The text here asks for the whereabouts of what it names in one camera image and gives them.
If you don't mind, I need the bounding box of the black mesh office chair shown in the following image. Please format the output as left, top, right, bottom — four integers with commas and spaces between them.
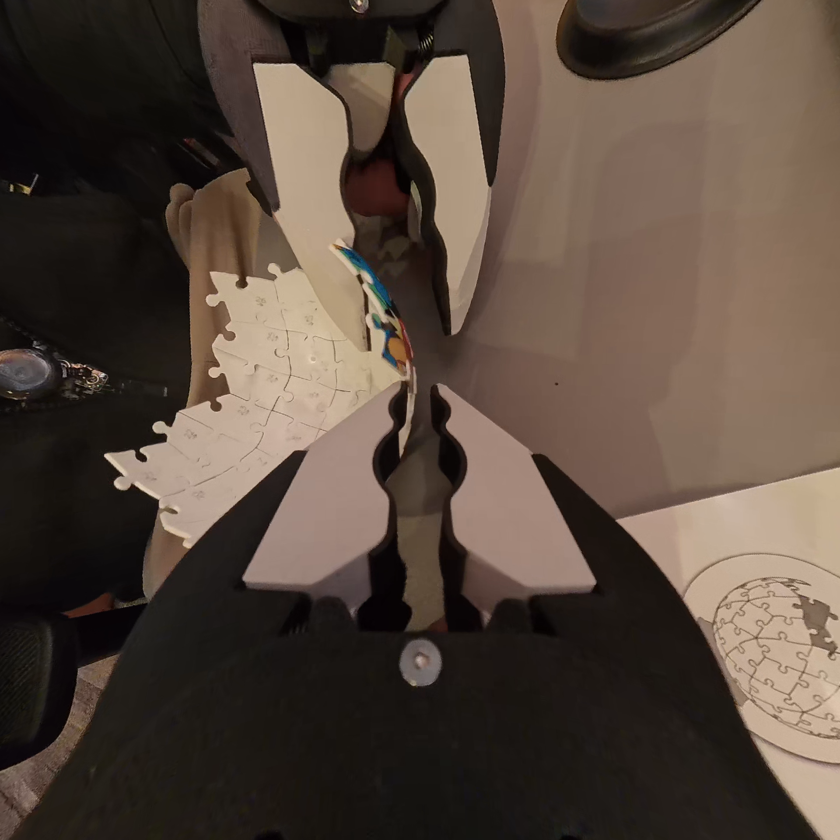
0, 604, 145, 769

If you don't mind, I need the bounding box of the partly built white puzzle ball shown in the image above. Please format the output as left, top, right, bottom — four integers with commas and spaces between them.
105, 239, 417, 549

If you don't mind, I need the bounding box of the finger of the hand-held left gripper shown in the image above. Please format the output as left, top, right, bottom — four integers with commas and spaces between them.
251, 60, 371, 352
390, 52, 496, 337

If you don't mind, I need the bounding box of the person's left hand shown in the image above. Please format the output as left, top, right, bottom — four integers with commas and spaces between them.
346, 156, 409, 216

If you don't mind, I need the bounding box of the folded paper instruction leaflet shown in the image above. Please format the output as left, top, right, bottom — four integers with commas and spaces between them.
617, 467, 840, 840

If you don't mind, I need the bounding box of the black round ball stand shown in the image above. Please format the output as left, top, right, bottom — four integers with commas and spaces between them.
556, 0, 765, 81

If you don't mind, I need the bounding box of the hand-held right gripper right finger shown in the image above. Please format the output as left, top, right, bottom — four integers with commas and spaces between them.
430, 384, 598, 626

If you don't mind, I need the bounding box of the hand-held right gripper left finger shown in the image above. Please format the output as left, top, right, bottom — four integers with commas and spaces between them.
241, 381, 411, 626

